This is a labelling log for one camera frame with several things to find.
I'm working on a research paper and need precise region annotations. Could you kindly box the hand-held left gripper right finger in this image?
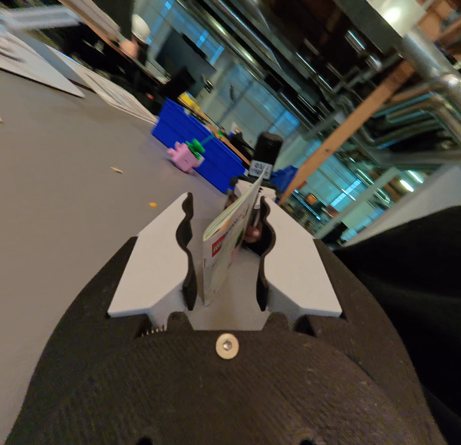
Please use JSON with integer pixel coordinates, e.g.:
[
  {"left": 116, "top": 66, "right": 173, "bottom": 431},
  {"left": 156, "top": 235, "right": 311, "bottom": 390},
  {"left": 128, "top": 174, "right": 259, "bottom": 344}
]
[{"left": 256, "top": 196, "right": 343, "bottom": 321}]

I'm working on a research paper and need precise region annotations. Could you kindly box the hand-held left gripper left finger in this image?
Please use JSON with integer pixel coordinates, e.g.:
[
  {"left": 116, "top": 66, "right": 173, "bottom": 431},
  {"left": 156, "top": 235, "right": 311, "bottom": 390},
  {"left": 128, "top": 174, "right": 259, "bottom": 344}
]
[{"left": 107, "top": 192, "right": 198, "bottom": 327}]

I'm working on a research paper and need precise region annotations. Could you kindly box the white instruction booklet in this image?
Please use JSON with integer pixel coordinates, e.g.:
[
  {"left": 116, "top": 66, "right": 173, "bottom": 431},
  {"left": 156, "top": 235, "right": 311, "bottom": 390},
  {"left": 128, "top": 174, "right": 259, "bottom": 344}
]
[{"left": 202, "top": 165, "right": 271, "bottom": 306}]

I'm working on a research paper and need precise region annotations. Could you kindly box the person's right hand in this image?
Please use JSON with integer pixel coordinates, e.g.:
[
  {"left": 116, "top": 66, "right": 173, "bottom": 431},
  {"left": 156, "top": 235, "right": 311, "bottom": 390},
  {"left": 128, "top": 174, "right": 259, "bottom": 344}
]
[{"left": 243, "top": 223, "right": 262, "bottom": 245}]

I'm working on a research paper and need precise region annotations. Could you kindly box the blue storage bin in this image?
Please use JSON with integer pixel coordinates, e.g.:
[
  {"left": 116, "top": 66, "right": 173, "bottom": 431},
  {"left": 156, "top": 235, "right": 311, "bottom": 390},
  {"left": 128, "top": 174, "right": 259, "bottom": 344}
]
[
  {"left": 151, "top": 97, "right": 249, "bottom": 193},
  {"left": 273, "top": 165, "right": 300, "bottom": 192}
]

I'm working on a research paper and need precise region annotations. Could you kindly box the pink brick flowerpot with plant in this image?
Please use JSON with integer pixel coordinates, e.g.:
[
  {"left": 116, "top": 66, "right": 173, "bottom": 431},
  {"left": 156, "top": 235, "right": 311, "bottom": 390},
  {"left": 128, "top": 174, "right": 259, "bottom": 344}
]
[{"left": 167, "top": 134, "right": 215, "bottom": 175}]

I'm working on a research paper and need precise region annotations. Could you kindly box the person's black clothing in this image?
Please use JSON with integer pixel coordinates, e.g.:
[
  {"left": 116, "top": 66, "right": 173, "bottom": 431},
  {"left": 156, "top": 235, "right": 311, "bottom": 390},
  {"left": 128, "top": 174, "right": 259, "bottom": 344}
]
[{"left": 333, "top": 204, "right": 461, "bottom": 445}]

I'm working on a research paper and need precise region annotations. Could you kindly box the laminated paper sheet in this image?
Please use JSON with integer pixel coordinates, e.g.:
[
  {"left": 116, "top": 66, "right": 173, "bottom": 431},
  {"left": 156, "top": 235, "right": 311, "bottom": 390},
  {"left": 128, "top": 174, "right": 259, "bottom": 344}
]
[{"left": 47, "top": 45, "right": 160, "bottom": 125}]

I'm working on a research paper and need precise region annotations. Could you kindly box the wooden post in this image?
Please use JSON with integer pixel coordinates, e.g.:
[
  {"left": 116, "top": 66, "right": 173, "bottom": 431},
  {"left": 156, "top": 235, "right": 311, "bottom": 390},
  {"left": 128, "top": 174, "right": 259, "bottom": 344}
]
[{"left": 279, "top": 60, "right": 416, "bottom": 202}]

